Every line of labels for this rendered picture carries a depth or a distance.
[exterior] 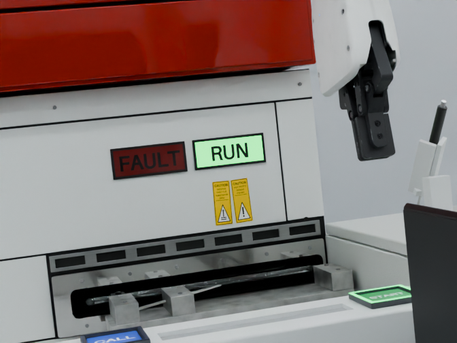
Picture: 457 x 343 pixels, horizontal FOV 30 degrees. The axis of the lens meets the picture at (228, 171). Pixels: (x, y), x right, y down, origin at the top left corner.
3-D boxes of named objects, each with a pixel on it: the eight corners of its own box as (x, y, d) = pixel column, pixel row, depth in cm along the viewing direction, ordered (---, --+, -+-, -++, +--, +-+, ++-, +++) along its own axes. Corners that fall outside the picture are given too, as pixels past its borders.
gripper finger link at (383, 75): (353, 7, 79) (345, 59, 83) (387, 50, 74) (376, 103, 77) (366, 6, 80) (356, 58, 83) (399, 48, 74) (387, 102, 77)
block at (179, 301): (162, 306, 129) (160, 286, 129) (185, 303, 130) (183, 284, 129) (172, 316, 121) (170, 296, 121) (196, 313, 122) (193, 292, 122)
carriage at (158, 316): (107, 335, 127) (105, 315, 127) (336, 298, 135) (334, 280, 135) (113, 347, 119) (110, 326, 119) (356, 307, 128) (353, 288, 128)
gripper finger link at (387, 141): (349, 90, 80) (361, 160, 79) (361, 81, 77) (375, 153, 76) (380, 87, 81) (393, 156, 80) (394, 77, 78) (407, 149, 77)
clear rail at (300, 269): (86, 305, 131) (84, 297, 131) (315, 271, 140) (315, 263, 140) (86, 307, 130) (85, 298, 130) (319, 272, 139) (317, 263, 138)
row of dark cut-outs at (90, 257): (50, 271, 131) (48, 256, 130) (319, 234, 141) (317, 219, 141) (50, 272, 130) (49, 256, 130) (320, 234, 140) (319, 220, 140)
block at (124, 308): (110, 314, 127) (107, 295, 127) (132, 311, 128) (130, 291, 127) (116, 325, 119) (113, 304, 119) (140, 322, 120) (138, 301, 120)
